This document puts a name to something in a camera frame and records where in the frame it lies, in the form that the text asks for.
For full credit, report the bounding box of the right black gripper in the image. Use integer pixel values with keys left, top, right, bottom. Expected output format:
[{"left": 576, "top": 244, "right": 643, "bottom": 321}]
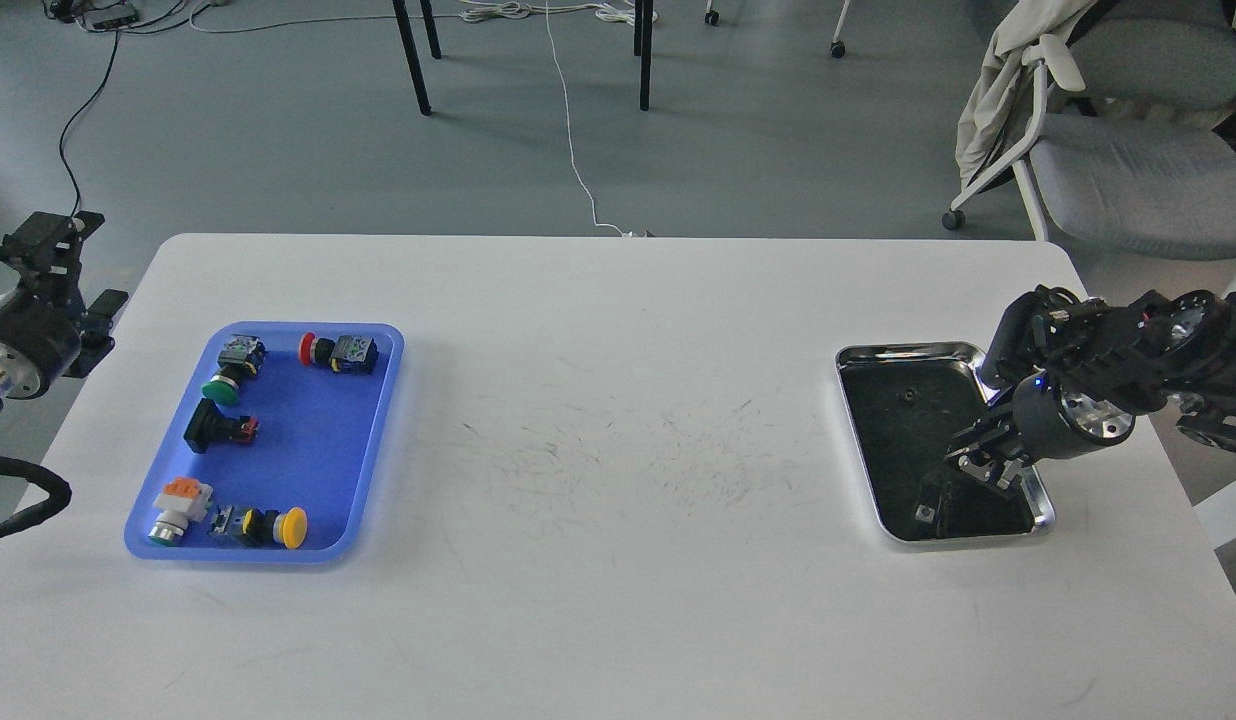
[{"left": 944, "top": 375, "right": 1136, "bottom": 496}]

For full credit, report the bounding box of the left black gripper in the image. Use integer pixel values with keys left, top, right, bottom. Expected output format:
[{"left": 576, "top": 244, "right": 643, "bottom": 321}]
[{"left": 0, "top": 211, "right": 130, "bottom": 400}]

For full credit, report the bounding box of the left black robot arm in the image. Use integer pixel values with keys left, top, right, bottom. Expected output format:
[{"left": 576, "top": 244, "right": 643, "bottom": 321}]
[{"left": 0, "top": 210, "right": 142, "bottom": 541}]

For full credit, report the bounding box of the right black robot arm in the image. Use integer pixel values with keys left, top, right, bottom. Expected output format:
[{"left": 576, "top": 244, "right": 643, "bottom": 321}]
[{"left": 944, "top": 287, "right": 1236, "bottom": 496}]

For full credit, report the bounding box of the silver metal tray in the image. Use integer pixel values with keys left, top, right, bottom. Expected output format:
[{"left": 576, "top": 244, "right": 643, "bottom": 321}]
[{"left": 836, "top": 341, "right": 1057, "bottom": 551}]

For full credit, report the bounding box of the blue plastic tray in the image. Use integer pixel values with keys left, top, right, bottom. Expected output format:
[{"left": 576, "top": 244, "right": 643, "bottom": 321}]
[{"left": 124, "top": 322, "right": 405, "bottom": 566}]

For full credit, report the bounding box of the orange grey push button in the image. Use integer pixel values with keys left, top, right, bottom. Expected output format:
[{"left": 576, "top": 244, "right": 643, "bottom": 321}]
[{"left": 148, "top": 477, "right": 214, "bottom": 547}]

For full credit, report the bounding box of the power strip on floor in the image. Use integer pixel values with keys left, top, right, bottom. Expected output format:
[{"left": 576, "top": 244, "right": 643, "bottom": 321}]
[{"left": 79, "top": 2, "right": 141, "bottom": 33}]

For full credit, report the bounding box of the yellow mushroom push button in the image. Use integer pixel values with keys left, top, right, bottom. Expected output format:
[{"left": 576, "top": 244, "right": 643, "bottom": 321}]
[{"left": 206, "top": 505, "right": 310, "bottom": 550}]

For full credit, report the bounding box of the beige jacket on chair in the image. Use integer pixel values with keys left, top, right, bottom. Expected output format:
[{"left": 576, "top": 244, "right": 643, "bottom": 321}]
[{"left": 953, "top": 1, "right": 1094, "bottom": 188}]

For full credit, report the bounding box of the grey office chair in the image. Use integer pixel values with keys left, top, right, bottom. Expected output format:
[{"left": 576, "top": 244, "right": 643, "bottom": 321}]
[{"left": 941, "top": 1, "right": 1236, "bottom": 288}]

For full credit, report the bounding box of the chair caster wheel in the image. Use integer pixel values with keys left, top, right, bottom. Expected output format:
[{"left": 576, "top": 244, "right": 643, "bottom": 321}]
[{"left": 829, "top": 0, "right": 852, "bottom": 59}]

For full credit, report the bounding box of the black table leg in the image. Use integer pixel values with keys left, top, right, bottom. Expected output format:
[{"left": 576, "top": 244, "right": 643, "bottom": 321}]
[
  {"left": 391, "top": 0, "right": 433, "bottom": 117},
  {"left": 420, "top": 0, "right": 442, "bottom": 61},
  {"left": 633, "top": 0, "right": 654, "bottom": 111}
]

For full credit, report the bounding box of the black table leg rear left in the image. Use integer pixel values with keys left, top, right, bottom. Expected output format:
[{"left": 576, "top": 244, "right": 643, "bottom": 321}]
[{"left": 420, "top": 0, "right": 442, "bottom": 61}]

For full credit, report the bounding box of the black table leg right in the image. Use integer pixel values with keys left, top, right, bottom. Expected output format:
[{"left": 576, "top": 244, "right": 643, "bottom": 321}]
[{"left": 633, "top": 0, "right": 654, "bottom": 111}]

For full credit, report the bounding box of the green push button switch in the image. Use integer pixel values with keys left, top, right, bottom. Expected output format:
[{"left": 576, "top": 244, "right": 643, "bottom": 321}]
[{"left": 199, "top": 333, "right": 267, "bottom": 406}]

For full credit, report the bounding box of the black cable on floor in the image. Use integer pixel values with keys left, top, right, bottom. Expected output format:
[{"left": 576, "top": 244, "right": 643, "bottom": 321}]
[{"left": 56, "top": 0, "right": 194, "bottom": 216}]

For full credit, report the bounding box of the red push button switch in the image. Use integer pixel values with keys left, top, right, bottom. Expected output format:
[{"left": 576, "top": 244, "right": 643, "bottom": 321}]
[{"left": 297, "top": 332, "right": 379, "bottom": 375}]

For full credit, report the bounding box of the white cable on floor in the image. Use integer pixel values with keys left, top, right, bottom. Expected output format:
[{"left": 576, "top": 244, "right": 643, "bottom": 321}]
[{"left": 459, "top": 0, "right": 659, "bottom": 240}]

